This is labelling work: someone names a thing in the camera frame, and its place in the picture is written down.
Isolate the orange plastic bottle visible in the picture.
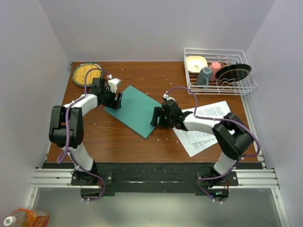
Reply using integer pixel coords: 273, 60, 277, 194
3, 209, 50, 227

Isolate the grey blue mug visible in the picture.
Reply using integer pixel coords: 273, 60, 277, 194
196, 67, 213, 88

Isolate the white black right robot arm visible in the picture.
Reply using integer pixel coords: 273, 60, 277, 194
151, 99, 256, 186

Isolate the white wire dish rack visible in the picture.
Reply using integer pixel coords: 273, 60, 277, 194
184, 48, 257, 96

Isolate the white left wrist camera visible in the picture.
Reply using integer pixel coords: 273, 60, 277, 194
107, 78, 121, 93

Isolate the black round plate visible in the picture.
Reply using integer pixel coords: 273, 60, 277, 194
216, 64, 252, 83

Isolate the teal file folder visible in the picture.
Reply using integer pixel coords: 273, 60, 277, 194
104, 86, 161, 139

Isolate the printed paper sheet bottom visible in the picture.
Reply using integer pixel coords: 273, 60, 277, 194
173, 128, 217, 157

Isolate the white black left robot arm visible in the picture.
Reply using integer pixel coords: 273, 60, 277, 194
49, 78, 123, 185

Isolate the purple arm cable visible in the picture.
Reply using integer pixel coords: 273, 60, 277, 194
56, 68, 114, 201
165, 86, 262, 198

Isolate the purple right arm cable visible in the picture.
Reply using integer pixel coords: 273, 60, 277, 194
165, 86, 262, 198

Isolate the pink cup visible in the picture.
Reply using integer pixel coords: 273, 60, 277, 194
209, 61, 224, 82

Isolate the printed paper sheet top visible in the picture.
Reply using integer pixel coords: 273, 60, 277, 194
196, 101, 231, 118

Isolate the green plate with woven mat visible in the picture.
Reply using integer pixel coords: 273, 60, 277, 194
71, 62, 104, 87

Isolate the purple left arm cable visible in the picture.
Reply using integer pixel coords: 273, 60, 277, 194
56, 68, 114, 201

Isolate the printed paper sheet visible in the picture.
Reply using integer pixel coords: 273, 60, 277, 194
173, 128, 217, 157
196, 101, 231, 118

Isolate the cream square plate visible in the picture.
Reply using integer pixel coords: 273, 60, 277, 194
186, 55, 208, 75

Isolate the aluminium frame rail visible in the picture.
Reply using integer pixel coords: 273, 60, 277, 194
26, 156, 290, 227

